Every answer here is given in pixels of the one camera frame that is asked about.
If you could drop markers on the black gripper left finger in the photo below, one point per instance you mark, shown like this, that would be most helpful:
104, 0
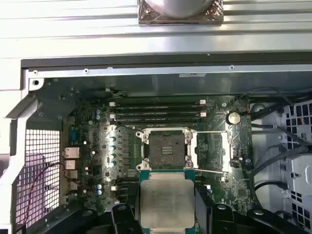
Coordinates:
126, 219

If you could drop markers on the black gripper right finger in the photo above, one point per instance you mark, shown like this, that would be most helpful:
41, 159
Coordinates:
219, 221

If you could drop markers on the silver CPU with green edge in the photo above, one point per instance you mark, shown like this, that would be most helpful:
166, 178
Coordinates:
167, 202

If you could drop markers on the metal socket cover frame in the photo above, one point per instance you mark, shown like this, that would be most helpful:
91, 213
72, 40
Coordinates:
227, 151

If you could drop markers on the black RAM slot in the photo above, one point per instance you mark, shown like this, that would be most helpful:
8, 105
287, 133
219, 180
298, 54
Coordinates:
158, 120
125, 189
158, 103
126, 181
158, 108
158, 114

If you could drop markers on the CPU socket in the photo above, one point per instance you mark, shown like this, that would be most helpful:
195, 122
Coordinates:
168, 148

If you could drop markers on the green motherboard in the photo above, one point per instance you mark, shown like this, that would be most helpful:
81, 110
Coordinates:
231, 190

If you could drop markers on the blue capacitor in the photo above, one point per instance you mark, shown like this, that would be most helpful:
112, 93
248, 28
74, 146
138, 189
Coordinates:
99, 192
98, 111
98, 186
98, 117

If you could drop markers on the teal capacitor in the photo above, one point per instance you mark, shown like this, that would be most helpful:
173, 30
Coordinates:
112, 147
113, 163
112, 139
113, 156

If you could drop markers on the silver port block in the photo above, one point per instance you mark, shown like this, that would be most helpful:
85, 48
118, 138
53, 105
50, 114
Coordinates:
72, 151
71, 174
71, 164
72, 187

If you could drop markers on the silver perforated drive cage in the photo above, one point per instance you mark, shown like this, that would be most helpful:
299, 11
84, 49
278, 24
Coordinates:
297, 170

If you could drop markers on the blue serial port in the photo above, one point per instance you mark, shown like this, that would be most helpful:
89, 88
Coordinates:
74, 136

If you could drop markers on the round coin battery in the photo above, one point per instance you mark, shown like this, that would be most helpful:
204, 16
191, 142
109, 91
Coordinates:
233, 118

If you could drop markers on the black silver PC case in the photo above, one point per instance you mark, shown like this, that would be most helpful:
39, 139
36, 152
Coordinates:
170, 85

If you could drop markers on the square brown base plate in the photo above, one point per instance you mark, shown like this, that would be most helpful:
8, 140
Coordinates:
146, 15

